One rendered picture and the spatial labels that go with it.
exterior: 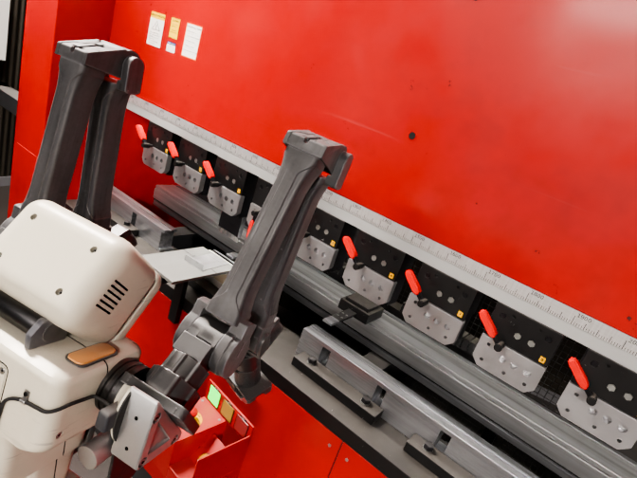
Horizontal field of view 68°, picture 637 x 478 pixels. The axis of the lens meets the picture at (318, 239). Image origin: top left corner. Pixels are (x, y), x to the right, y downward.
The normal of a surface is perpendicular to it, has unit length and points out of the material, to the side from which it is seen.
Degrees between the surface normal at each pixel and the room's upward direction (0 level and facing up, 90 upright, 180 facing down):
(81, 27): 90
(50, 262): 48
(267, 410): 90
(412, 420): 90
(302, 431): 90
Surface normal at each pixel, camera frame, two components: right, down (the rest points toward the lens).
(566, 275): -0.59, 0.10
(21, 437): -0.35, 0.07
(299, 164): -0.22, -0.14
